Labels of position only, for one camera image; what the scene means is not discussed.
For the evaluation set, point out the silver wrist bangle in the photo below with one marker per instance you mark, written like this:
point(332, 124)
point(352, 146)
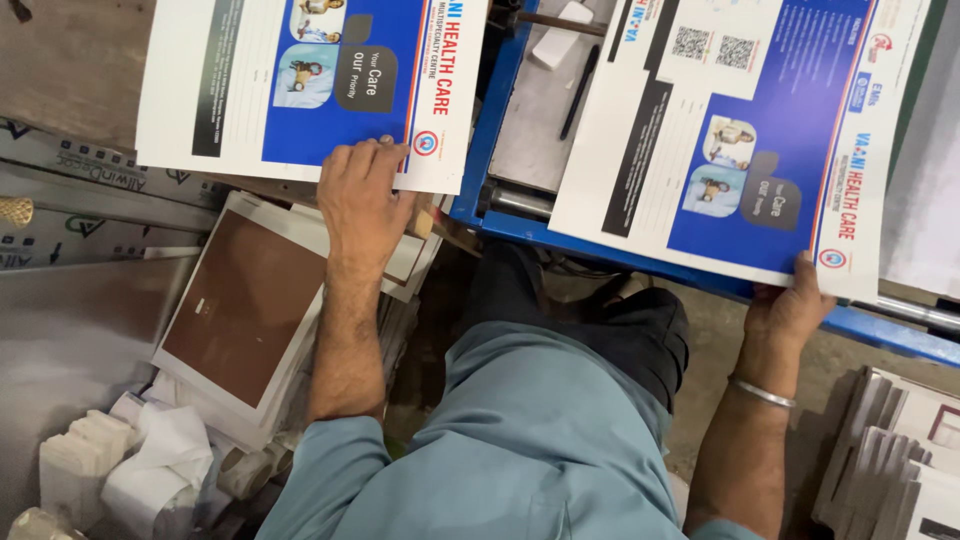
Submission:
point(761, 393)

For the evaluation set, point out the grey metal machine plate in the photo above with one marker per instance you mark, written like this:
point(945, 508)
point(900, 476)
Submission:
point(532, 127)

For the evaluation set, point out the plain silver sheet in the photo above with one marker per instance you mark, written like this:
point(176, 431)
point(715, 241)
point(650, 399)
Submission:
point(67, 330)

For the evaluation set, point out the person's right hand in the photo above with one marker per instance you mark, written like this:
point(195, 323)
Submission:
point(784, 319)

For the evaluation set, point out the steel rod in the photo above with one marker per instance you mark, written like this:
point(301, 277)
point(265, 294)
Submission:
point(915, 313)

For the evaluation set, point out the golden ribbed knob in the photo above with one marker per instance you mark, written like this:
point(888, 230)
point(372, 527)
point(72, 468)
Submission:
point(15, 211)

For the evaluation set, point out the grey printed metal panels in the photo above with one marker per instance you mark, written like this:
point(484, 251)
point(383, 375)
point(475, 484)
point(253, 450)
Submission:
point(90, 187)

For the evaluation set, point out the person's left hand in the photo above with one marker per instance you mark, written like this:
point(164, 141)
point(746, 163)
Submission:
point(361, 214)

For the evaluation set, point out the stack of grey card bundles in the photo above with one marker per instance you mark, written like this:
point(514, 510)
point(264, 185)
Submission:
point(892, 465)

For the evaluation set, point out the blue machine frame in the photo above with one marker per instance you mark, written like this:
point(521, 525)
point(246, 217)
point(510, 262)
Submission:
point(480, 150)

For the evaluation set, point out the brown metal bar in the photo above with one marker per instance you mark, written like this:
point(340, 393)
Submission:
point(562, 23)

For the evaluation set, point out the blue printed paper sheet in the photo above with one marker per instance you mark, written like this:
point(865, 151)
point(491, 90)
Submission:
point(750, 150)

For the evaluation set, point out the stack of brown printed sheets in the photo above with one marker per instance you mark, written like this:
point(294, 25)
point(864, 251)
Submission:
point(240, 315)

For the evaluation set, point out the grey paper sheet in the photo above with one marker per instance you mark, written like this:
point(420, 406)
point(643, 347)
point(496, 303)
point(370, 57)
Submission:
point(926, 165)

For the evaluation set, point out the black pen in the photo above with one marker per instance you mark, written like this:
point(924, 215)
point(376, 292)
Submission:
point(579, 94)

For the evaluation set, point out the heap of white paper scraps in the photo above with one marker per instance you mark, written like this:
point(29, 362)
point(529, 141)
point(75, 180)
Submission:
point(150, 465)

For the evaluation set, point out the stack of blue printed sheets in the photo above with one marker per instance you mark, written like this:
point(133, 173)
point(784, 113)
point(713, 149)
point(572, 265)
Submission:
point(300, 82)

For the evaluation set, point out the person's blue shirt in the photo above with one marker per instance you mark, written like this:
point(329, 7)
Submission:
point(510, 450)

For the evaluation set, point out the person's black trousers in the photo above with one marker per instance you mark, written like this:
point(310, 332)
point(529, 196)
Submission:
point(600, 315)

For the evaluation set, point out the small wooden block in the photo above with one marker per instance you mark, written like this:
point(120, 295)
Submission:
point(422, 223)

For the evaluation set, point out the steel machine roller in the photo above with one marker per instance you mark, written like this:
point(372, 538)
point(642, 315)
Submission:
point(517, 202)

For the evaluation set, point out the white block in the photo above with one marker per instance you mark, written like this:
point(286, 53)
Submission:
point(561, 37)

